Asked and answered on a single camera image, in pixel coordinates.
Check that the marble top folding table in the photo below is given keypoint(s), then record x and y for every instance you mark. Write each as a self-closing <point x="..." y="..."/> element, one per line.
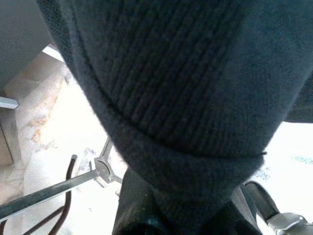
<point x="68" y="195"/>

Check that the dark shirt with red stripe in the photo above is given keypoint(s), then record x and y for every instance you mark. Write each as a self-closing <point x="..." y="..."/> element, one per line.
<point x="183" y="85"/>

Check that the silver metal clothes rack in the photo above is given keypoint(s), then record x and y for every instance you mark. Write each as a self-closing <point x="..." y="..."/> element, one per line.
<point x="49" y="189"/>

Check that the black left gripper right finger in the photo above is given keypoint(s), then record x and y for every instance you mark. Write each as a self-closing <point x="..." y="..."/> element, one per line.
<point x="262" y="200"/>

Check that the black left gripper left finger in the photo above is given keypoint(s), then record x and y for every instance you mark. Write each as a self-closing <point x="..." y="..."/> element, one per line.
<point x="137" y="215"/>

